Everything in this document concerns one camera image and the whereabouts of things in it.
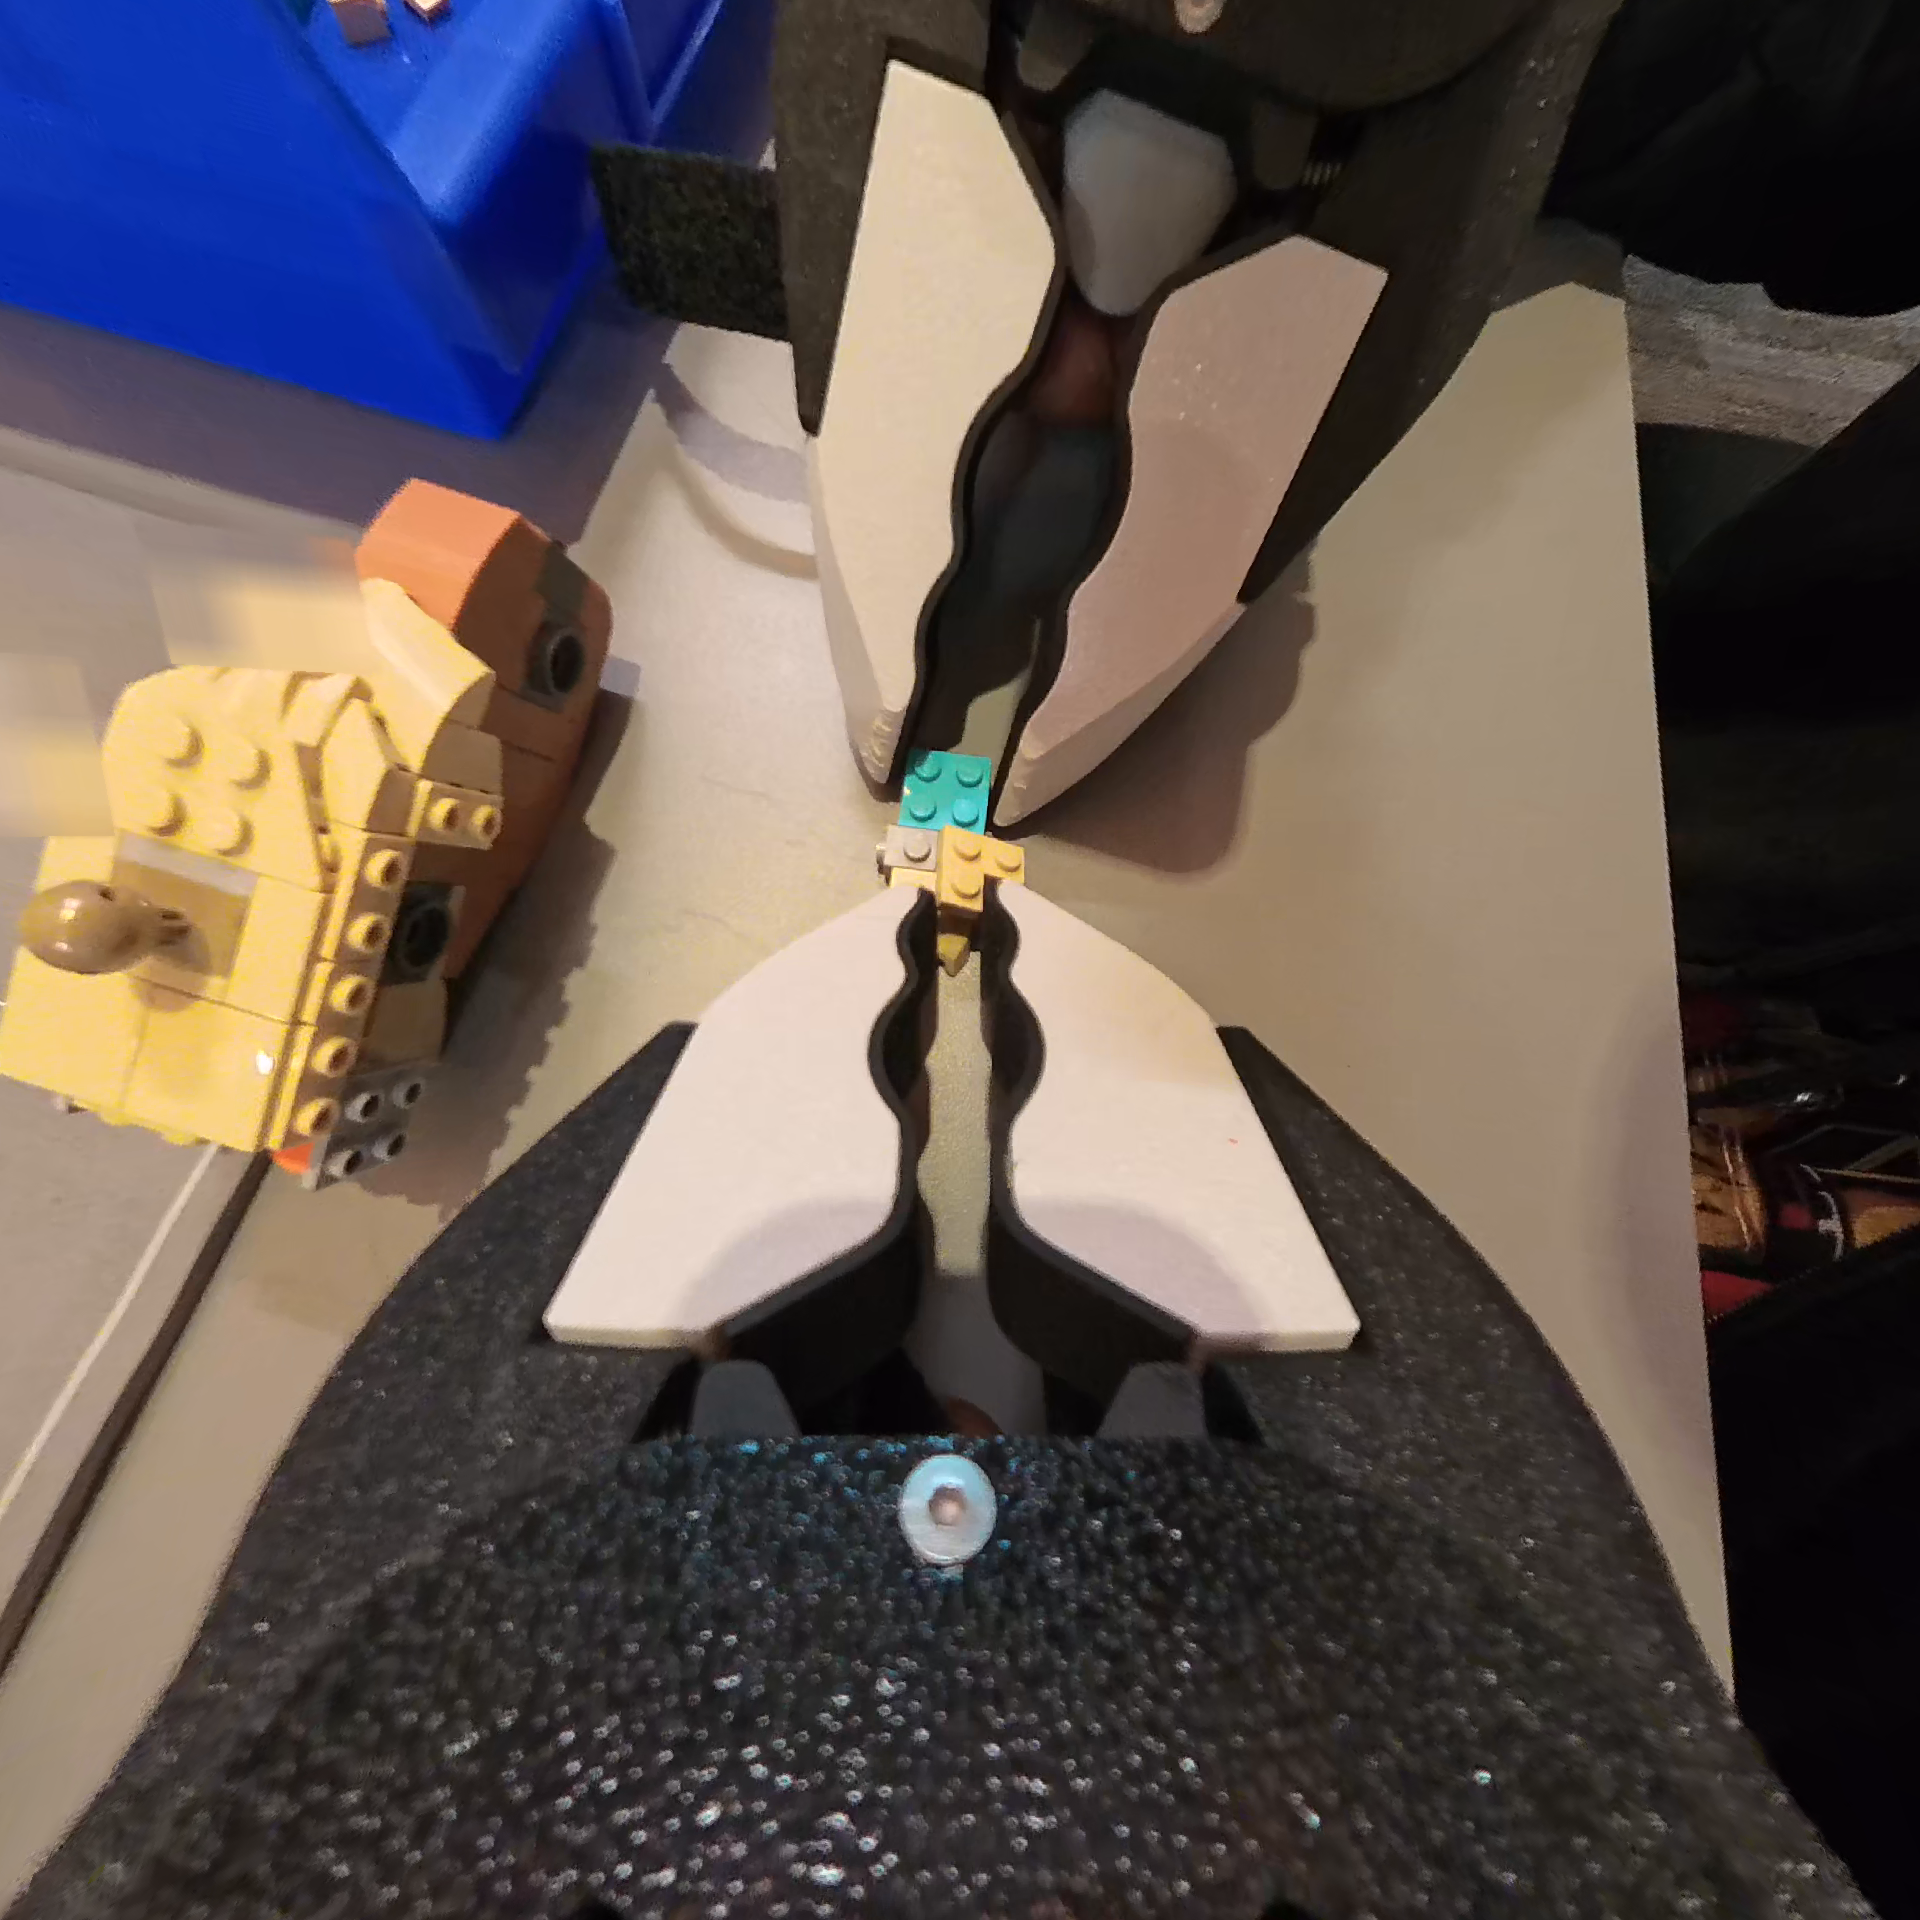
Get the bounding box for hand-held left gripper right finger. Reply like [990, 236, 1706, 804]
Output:
[983, 882, 1364, 1352]

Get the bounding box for loose small tan brick pieces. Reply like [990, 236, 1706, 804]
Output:
[276, 0, 453, 43]

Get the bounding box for teal square brick plate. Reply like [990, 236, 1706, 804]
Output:
[900, 751, 999, 838]

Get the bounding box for grey desk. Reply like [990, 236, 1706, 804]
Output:
[0, 271, 1741, 1697]

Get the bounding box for tan brown brick ship model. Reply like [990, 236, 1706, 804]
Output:
[0, 479, 617, 1193]

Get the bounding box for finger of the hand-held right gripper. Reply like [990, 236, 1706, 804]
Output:
[806, 59, 1068, 794]
[991, 232, 1390, 830]

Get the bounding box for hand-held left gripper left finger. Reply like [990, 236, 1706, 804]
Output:
[539, 884, 922, 1345]

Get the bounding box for person's right hand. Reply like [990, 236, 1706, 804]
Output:
[1036, 294, 1130, 438]

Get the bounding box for large blue plastic bin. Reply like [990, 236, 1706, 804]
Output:
[0, 0, 781, 443]

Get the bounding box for person's right forearm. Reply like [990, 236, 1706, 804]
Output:
[1546, 0, 1920, 321]

